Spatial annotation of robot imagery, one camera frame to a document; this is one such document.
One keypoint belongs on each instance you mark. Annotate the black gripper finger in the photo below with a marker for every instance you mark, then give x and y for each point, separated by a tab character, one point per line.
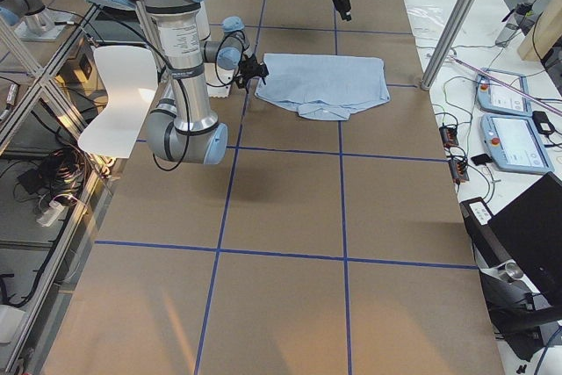
263	75
345	14

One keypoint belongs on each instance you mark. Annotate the light blue button shirt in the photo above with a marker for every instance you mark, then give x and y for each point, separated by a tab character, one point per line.
324	87

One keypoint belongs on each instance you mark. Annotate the white plastic chair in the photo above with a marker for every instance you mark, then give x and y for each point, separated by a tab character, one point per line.
129	75

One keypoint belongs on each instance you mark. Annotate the blue teach pendant far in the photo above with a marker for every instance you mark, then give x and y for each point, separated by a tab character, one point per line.
493	97

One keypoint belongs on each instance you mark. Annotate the blue teach pendant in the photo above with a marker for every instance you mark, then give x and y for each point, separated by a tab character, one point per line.
514	145
493	97

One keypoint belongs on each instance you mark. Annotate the blue teach pendant near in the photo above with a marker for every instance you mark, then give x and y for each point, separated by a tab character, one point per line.
514	145

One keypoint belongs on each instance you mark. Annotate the black laptop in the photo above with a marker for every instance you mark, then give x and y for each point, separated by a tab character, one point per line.
527	230

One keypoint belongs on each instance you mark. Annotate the grey aluminium frame post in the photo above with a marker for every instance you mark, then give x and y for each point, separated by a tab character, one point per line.
449	34

